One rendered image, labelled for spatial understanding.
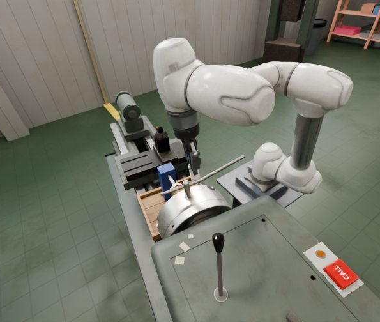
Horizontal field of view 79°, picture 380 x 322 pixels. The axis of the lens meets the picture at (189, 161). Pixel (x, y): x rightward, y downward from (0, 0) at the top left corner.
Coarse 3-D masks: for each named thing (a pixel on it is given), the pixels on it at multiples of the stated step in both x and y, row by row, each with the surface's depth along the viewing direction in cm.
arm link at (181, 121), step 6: (168, 114) 60; (174, 114) 58; (180, 114) 58; (186, 114) 58; (192, 114) 59; (198, 114) 61; (174, 120) 60; (180, 120) 59; (186, 120) 59; (192, 120) 60; (198, 120) 61; (174, 126) 61; (180, 126) 60; (186, 126) 60; (192, 126) 61
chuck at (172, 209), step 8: (184, 192) 90; (192, 192) 90; (200, 192) 90; (208, 192) 91; (216, 192) 94; (176, 200) 89; (184, 200) 88; (192, 200) 87; (200, 200) 87; (224, 200) 93; (168, 208) 89; (176, 208) 87; (184, 208) 85; (160, 216) 91; (168, 216) 87; (176, 216) 85; (160, 224) 91; (168, 224) 86; (160, 232) 92
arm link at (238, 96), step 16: (272, 64) 85; (192, 80) 47; (208, 80) 44; (224, 80) 43; (240, 80) 41; (256, 80) 41; (272, 80) 84; (192, 96) 48; (208, 96) 45; (224, 96) 43; (240, 96) 41; (256, 96) 41; (272, 96) 42; (208, 112) 47; (224, 112) 44; (240, 112) 42; (256, 112) 42
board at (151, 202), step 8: (152, 192) 136; (160, 192) 138; (144, 200) 134; (152, 200) 133; (160, 200) 133; (144, 208) 129; (152, 208) 129; (160, 208) 128; (144, 216) 123; (152, 216) 125; (152, 224) 121; (152, 232) 115
